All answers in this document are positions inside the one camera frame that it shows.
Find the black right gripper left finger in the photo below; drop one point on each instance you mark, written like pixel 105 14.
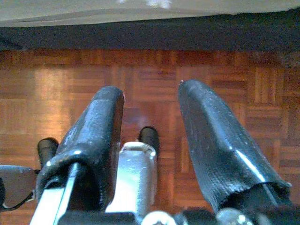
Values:
pixel 98 131

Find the bed with grey floral sheet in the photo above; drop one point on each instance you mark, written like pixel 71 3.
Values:
pixel 70 11

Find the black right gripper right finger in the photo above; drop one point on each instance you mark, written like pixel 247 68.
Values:
pixel 215 145

